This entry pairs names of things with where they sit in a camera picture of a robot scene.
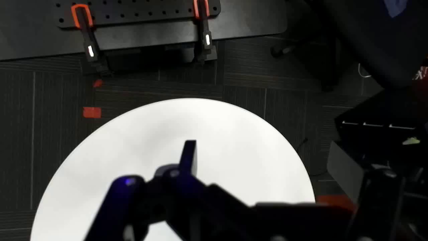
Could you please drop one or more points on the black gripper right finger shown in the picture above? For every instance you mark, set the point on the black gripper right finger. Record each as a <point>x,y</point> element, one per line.
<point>379,205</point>

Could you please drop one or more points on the blue cloth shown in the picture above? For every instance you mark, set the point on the blue cloth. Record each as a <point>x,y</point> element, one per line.
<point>396,7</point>

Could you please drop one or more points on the orange black bar clamp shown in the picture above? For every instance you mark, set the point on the orange black bar clamp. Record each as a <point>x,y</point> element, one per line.
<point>206,37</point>
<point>90,48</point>

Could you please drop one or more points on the black office chair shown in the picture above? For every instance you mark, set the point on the black office chair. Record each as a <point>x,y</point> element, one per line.
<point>356,31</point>

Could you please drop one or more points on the small red floor tape piece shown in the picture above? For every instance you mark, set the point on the small red floor tape piece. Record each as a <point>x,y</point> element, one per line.
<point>98,83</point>

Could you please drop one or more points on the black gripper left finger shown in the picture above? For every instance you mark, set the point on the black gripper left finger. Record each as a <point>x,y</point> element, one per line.
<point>129,201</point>

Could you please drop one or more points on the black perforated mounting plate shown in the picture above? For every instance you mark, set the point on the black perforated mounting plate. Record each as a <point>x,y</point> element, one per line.
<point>142,11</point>

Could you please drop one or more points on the black computer box green label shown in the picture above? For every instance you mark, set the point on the black computer box green label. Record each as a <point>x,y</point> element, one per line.
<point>383,128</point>

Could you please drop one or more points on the orange floor tape strip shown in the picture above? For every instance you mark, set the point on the orange floor tape strip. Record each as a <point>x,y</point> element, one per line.
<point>336,201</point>

